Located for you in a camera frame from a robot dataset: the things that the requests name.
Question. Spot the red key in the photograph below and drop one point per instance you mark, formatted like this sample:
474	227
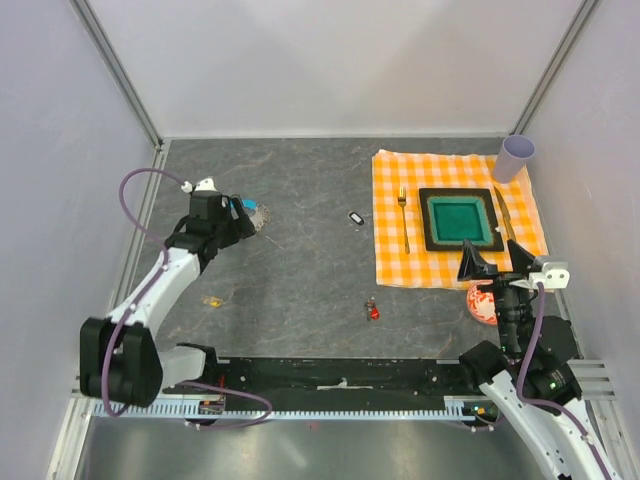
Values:
371	310

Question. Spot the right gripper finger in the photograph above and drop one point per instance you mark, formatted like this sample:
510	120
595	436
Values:
522	261
473	266

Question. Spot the gold knife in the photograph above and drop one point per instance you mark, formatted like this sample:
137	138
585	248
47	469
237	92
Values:
506	215

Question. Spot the orange checkered cloth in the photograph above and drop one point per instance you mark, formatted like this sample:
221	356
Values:
421	268

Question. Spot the small yellow key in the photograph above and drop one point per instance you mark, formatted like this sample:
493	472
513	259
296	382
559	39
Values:
212	301

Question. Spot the green square plate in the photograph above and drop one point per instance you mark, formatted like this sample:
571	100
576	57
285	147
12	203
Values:
452	215

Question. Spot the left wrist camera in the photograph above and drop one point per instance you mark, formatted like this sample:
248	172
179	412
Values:
203	188

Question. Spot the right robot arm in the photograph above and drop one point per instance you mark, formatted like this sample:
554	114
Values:
527	374

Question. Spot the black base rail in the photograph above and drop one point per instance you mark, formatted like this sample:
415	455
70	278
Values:
340	381

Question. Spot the slotted cable duct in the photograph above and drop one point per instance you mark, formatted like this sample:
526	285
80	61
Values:
192	409

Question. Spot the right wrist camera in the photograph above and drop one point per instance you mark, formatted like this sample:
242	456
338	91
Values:
552	272

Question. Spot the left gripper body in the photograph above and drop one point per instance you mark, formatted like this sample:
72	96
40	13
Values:
226	229

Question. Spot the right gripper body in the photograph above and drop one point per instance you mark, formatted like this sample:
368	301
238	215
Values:
513	303

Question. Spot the lilac cup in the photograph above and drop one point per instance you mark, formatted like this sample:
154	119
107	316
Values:
515	152

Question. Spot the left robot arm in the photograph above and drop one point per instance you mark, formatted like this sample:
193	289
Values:
119	360

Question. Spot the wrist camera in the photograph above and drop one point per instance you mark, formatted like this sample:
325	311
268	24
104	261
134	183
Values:
552	272
203	188

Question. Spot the black key tag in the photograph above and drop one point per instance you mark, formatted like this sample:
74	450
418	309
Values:
356	218

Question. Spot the gold fork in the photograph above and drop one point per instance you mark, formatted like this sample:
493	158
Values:
402	200

